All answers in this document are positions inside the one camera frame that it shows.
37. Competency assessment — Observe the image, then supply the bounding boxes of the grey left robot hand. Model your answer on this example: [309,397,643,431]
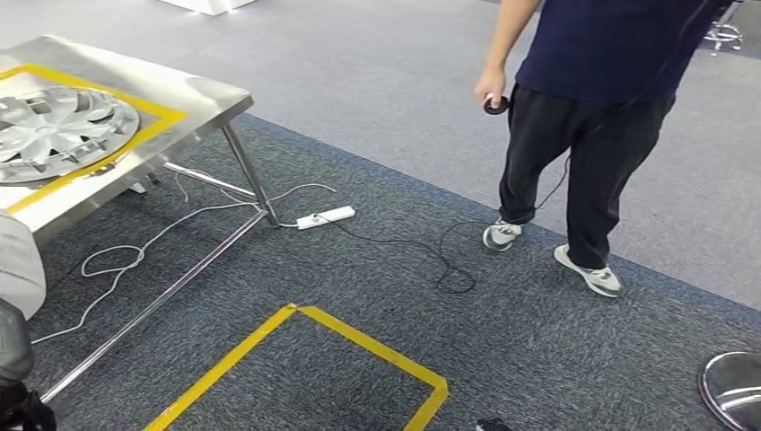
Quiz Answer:
[0,299,35,359]

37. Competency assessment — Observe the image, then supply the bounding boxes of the person's right hand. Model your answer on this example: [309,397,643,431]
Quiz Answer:
[473,64,510,111]

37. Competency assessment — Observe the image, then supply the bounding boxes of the black handheld controller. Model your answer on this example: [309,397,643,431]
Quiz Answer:
[483,93,512,116]

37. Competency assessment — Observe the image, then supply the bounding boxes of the white curved plastic part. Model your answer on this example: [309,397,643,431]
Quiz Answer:
[0,211,48,320]

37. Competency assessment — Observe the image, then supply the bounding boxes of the stainless steel workbench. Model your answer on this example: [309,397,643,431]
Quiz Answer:
[0,34,282,406]

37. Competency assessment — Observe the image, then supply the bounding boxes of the person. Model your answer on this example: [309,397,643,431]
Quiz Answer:
[473,0,735,299]

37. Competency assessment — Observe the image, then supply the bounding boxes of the grey plastic hubcap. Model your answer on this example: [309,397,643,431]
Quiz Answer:
[0,84,142,184]

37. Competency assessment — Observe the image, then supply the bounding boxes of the white power strip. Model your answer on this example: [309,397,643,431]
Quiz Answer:
[295,206,356,232]

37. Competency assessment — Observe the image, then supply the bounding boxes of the chrome swivel chair base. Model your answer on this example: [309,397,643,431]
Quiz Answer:
[703,21,746,57]

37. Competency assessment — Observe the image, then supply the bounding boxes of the white plinth with light strip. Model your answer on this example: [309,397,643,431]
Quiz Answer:
[155,0,258,17]

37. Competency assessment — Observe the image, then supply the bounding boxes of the yellow floor tape square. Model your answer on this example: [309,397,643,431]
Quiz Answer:
[144,303,450,431]

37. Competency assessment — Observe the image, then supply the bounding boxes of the long black cable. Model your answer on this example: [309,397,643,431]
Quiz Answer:
[323,110,573,296]

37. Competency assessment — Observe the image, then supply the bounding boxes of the long white cable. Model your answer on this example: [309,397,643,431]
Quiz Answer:
[31,172,338,347]

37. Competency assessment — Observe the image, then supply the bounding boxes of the large yellow tape frame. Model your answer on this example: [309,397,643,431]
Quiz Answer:
[0,62,188,216]

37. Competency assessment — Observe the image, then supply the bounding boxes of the chrome stanchion post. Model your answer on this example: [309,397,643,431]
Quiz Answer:
[698,350,761,431]

